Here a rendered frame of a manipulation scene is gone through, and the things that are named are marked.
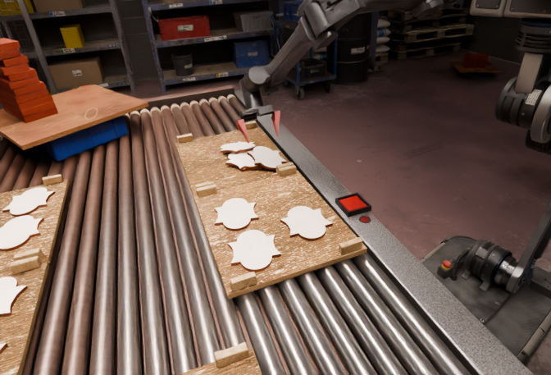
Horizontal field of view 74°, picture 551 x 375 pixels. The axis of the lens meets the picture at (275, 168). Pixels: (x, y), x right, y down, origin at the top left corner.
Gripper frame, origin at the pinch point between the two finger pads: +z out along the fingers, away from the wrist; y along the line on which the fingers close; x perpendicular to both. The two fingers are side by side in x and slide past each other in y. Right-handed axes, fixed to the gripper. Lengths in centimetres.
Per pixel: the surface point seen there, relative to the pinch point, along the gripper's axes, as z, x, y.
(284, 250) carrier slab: 32.5, -25.9, -6.2
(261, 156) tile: 5.0, 7.7, -0.9
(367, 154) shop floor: 6, 187, 118
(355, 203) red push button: 27.2, -14.5, 18.8
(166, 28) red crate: -225, 357, -26
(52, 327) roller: 34, -30, -58
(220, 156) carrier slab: 0.3, 18.3, -13.9
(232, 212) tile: 20.5, -11.8, -15.7
